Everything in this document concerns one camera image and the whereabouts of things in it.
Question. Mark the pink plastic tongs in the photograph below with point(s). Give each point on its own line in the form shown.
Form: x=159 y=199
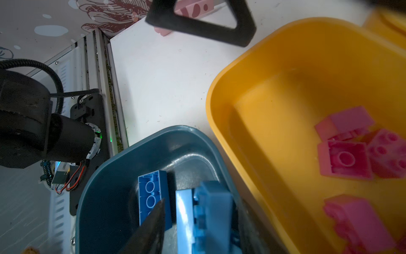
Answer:
x=188 y=9

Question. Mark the dark teal plastic bin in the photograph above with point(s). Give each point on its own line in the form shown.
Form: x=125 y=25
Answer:
x=108 y=210

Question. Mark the near yellow plastic bin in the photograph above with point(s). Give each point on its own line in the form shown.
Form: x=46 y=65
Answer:
x=263 y=109

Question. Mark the far yellow plastic bin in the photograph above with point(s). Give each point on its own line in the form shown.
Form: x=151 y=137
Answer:
x=389 y=25

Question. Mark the pink lego brick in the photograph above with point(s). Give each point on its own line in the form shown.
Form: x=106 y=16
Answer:
x=344 y=159
x=386 y=151
x=357 y=222
x=345 y=125

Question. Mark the yellow plastic bin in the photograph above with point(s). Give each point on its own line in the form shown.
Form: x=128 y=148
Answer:
x=263 y=109
x=389 y=25

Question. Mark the blue lego brick large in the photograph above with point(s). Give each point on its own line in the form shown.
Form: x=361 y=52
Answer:
x=153 y=187

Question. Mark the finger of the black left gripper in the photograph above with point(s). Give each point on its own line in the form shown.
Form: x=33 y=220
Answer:
x=241 y=35

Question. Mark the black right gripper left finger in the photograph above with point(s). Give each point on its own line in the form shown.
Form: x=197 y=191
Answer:
x=149 y=237

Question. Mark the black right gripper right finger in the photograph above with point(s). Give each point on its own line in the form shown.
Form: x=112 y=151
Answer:
x=254 y=237

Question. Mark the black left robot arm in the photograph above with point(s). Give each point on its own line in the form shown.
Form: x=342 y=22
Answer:
x=32 y=125

